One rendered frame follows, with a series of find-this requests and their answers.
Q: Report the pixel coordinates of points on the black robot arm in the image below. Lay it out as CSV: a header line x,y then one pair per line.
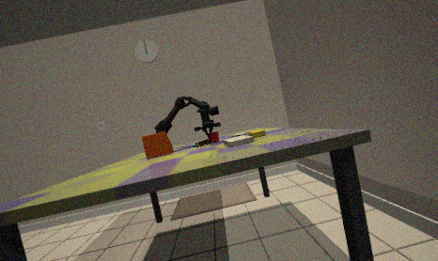
x,y
204,109

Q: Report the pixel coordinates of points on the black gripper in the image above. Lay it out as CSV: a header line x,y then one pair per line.
x,y
203,129

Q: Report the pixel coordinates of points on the yellow flat block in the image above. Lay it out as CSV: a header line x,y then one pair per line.
x,y
257,133

